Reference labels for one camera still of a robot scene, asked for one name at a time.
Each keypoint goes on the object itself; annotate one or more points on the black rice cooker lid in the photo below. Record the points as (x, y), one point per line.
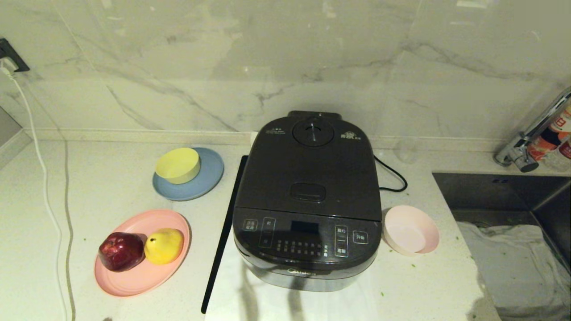
(308, 174)

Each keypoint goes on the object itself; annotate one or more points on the pale pink bowl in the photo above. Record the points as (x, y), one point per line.
(410, 232)

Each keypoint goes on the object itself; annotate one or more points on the yellow bowl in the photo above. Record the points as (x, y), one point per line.
(178, 166)

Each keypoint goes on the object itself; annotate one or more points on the blue plate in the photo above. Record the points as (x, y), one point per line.
(205, 183)

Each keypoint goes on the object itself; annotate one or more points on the black tray edge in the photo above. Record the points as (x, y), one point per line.
(218, 258)

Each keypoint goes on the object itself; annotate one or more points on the yellow pear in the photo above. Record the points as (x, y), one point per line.
(163, 246)

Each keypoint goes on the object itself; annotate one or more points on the red apple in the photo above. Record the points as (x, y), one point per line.
(120, 252)

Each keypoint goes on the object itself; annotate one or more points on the pink plate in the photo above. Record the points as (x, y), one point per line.
(134, 281)

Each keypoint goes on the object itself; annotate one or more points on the stainless steel sink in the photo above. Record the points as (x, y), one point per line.
(490, 196)

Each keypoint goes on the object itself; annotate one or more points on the chrome faucet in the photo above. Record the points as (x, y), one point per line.
(519, 156)

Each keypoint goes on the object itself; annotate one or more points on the white cloth in sink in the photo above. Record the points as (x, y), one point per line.
(513, 267)

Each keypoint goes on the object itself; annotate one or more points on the red white label bottle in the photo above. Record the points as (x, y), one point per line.
(557, 129)

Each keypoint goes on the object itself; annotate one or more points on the black wall socket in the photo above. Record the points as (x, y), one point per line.
(11, 55)

